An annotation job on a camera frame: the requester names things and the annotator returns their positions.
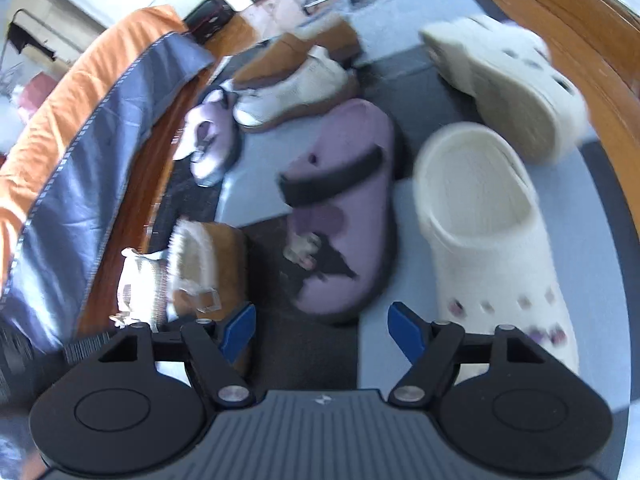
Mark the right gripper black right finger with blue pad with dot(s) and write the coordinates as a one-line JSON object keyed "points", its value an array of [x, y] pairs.
{"points": [[437, 350]]}

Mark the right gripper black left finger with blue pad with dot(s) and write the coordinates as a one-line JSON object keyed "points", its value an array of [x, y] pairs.
{"points": [[186, 362]]}

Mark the white clog with purple charms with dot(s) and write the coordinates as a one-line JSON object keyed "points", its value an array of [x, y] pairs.
{"points": [[491, 252]]}

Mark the brown fur-lined slipper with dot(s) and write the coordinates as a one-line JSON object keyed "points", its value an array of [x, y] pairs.
{"points": [[206, 269], [287, 53]]}

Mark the small lilac shoe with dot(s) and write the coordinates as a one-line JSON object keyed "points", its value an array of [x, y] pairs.
{"points": [[210, 139]]}

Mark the orange and grey bedding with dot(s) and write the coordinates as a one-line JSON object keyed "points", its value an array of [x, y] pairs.
{"points": [[82, 182]]}

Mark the white knit sneaker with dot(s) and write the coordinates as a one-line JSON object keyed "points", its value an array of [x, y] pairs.
{"points": [[317, 86]]}

